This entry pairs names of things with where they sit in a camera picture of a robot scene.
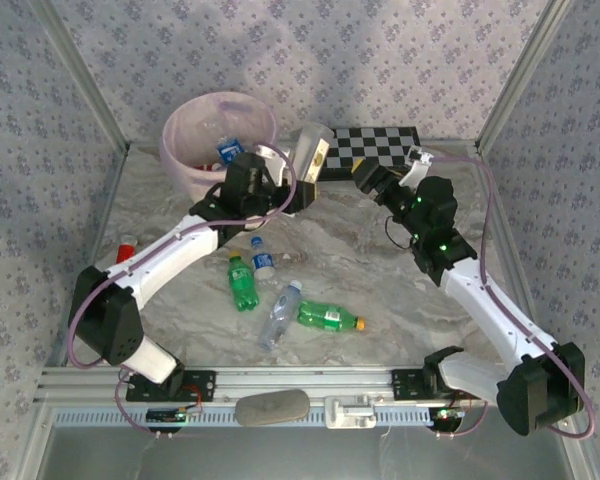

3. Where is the blue label bottle white cap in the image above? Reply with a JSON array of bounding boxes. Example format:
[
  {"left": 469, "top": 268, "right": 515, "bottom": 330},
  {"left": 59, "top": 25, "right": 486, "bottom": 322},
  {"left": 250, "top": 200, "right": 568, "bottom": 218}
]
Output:
[{"left": 215, "top": 138, "right": 247, "bottom": 164}]

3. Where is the green bottle yellow cap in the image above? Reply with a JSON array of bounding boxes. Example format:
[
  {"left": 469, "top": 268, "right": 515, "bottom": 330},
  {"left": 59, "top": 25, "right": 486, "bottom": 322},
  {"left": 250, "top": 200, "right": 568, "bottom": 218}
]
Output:
[
  {"left": 227, "top": 250, "right": 261, "bottom": 313},
  {"left": 296, "top": 299, "right": 368, "bottom": 334}
]

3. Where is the pale blue bottle white cap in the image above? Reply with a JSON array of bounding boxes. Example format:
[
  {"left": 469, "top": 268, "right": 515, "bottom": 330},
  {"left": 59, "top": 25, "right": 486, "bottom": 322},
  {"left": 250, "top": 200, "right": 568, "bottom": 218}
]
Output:
[{"left": 257, "top": 279, "right": 305, "bottom": 351}]

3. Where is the clear bottle red label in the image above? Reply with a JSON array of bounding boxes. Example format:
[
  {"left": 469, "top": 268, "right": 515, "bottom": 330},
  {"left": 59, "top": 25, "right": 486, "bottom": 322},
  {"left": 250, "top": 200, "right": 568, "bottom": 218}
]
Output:
[{"left": 115, "top": 234, "right": 140, "bottom": 265}]

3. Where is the waste bin with pink liner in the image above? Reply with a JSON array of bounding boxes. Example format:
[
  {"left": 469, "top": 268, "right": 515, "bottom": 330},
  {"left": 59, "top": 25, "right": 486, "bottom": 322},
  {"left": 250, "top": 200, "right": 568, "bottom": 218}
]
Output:
[{"left": 159, "top": 89, "right": 280, "bottom": 207}]

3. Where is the black white folding chessboard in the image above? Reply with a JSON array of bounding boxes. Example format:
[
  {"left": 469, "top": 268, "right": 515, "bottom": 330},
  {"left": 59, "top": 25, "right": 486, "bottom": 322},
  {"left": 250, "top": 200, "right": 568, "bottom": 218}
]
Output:
[{"left": 318, "top": 126, "right": 428, "bottom": 182}]

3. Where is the small circuit board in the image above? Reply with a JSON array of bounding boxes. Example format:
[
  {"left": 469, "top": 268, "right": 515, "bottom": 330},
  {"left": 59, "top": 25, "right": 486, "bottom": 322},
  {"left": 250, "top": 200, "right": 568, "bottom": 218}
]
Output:
[
  {"left": 428, "top": 406, "right": 467, "bottom": 432},
  {"left": 146, "top": 407, "right": 204, "bottom": 424}
]

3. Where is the grey oval stone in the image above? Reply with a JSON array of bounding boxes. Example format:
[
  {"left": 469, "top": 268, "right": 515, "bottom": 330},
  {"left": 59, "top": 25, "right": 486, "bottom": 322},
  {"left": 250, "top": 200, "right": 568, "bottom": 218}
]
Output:
[{"left": 234, "top": 388, "right": 312, "bottom": 428}]

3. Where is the grey metal panel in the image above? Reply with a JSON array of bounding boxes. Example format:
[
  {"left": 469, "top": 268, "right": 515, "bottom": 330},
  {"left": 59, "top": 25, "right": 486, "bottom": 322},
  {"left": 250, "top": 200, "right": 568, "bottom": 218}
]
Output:
[{"left": 27, "top": 405, "right": 594, "bottom": 480}]

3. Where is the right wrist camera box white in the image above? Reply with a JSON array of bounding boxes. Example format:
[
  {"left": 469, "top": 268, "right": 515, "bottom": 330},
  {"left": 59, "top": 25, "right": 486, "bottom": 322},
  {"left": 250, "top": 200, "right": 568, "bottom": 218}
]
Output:
[{"left": 407, "top": 147, "right": 436, "bottom": 187}]

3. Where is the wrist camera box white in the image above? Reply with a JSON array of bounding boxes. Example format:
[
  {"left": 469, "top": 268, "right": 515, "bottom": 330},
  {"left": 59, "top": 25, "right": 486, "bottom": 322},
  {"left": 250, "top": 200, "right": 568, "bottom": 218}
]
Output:
[
  {"left": 407, "top": 147, "right": 436, "bottom": 187},
  {"left": 253, "top": 143, "right": 291, "bottom": 174}
]

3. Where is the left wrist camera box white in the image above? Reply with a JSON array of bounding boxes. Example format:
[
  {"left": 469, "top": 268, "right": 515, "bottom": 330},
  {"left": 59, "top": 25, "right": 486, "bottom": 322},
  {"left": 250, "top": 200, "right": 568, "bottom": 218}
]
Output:
[{"left": 253, "top": 143, "right": 291, "bottom": 174}]

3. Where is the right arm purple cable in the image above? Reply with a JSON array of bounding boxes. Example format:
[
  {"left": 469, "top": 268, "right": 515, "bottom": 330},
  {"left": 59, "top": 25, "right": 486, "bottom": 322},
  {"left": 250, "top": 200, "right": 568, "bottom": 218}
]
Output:
[{"left": 429, "top": 153, "right": 597, "bottom": 442}]

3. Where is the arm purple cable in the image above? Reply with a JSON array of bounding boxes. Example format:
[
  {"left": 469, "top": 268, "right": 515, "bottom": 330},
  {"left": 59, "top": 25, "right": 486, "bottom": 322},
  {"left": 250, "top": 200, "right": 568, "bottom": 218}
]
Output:
[
  {"left": 429, "top": 153, "right": 597, "bottom": 442},
  {"left": 67, "top": 147, "right": 299, "bottom": 440}
]

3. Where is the aluminium frame side rail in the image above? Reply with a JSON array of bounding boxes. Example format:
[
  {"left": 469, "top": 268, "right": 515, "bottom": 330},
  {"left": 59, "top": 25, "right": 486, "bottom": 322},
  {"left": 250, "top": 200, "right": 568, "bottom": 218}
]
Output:
[
  {"left": 472, "top": 142, "right": 554, "bottom": 365},
  {"left": 44, "top": 144, "right": 131, "bottom": 369}
]

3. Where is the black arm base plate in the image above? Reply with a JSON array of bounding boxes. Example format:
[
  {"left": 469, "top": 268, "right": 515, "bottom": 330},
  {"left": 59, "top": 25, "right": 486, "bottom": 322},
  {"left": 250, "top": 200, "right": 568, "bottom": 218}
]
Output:
[
  {"left": 125, "top": 369, "right": 217, "bottom": 403},
  {"left": 391, "top": 368, "right": 484, "bottom": 401}
]

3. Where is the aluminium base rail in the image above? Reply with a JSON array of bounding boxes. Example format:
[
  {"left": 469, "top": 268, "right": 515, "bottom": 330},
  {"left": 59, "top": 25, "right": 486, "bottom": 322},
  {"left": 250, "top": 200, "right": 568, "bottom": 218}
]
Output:
[{"left": 35, "top": 363, "right": 577, "bottom": 407}]

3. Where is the white plastic bracket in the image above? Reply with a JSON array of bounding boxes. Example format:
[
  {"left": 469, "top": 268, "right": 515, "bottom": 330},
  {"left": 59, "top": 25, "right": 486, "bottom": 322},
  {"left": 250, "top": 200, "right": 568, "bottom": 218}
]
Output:
[{"left": 324, "top": 394, "right": 379, "bottom": 430}]

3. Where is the grey slotted cable duct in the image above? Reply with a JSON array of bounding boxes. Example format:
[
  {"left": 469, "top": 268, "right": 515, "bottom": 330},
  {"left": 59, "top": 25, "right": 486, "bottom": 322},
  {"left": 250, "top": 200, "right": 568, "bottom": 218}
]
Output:
[{"left": 54, "top": 409, "right": 434, "bottom": 429}]

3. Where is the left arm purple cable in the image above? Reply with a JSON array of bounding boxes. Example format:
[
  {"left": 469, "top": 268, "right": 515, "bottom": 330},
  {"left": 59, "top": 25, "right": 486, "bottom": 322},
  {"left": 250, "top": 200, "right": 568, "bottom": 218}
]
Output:
[{"left": 67, "top": 147, "right": 299, "bottom": 440}]

